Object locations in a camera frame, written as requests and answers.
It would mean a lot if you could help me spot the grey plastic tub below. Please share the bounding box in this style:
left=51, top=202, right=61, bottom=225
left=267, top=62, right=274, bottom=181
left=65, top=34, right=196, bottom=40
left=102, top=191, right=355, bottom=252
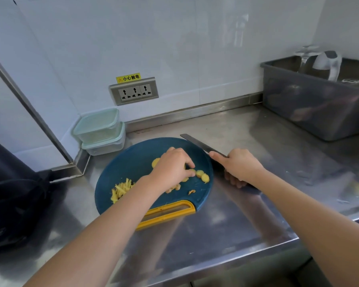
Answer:
left=260, top=55, right=359, bottom=142

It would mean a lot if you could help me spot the clear glass pitcher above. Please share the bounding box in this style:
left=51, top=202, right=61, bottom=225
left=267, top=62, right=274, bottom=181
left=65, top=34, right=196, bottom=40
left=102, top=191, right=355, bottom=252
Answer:
left=294, top=45, right=321, bottom=74

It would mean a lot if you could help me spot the clear container with green lid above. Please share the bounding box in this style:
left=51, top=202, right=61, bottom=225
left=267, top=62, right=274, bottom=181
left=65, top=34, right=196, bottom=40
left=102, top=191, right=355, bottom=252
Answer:
left=72, top=108, right=120, bottom=144
left=81, top=122, right=126, bottom=156

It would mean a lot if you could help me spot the person's right hand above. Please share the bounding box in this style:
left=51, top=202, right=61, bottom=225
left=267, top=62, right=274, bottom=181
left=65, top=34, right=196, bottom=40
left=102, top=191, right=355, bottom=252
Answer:
left=209, top=148, right=265, bottom=189

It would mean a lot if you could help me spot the person's left forearm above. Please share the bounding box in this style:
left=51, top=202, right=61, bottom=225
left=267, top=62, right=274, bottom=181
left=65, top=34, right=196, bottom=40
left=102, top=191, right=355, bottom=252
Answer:
left=22, top=175, right=168, bottom=287

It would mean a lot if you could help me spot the person's left hand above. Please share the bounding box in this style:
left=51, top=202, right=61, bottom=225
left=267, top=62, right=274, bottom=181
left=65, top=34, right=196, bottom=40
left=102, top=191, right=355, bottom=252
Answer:
left=149, top=147, right=197, bottom=194

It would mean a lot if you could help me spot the steel backsplash strip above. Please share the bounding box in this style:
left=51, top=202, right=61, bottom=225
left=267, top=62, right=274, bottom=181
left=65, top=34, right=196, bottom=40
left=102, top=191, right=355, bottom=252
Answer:
left=125, top=92, right=264, bottom=134

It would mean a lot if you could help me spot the metal window frame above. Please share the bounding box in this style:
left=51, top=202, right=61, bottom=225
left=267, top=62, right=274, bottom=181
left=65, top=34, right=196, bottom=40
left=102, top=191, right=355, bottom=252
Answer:
left=0, top=45, right=91, bottom=180

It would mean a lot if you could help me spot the black-handled kitchen knife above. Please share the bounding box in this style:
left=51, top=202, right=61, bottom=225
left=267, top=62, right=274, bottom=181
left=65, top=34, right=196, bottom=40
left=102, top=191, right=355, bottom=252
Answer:
left=180, top=133, right=259, bottom=195

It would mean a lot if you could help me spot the black bag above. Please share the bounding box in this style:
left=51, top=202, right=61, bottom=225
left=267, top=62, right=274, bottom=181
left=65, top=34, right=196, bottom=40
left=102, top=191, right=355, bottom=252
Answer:
left=0, top=135, right=53, bottom=252

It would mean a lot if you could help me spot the person's right forearm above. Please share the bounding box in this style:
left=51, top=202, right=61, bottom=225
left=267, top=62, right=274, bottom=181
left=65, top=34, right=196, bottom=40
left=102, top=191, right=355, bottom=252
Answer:
left=250, top=167, right=359, bottom=287

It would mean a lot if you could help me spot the blue round cutting board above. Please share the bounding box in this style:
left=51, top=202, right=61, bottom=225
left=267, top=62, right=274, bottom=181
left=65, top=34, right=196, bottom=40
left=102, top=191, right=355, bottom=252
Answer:
left=95, top=137, right=215, bottom=231

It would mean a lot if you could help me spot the white electric kettle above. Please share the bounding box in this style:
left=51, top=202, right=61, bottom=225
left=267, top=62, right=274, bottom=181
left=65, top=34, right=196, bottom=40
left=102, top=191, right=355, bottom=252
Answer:
left=312, top=50, right=343, bottom=82

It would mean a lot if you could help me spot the grey triple wall socket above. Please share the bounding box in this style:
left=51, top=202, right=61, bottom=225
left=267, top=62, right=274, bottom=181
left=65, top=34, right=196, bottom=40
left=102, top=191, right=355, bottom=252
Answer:
left=108, top=77, right=160, bottom=106

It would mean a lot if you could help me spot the pile of ginger strips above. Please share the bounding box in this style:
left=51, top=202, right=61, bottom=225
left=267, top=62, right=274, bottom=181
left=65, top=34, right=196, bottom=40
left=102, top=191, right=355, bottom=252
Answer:
left=110, top=178, right=136, bottom=204

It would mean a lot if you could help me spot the yellow warning label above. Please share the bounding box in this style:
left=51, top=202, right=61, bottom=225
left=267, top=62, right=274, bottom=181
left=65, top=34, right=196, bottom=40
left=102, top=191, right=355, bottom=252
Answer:
left=116, top=73, right=142, bottom=84

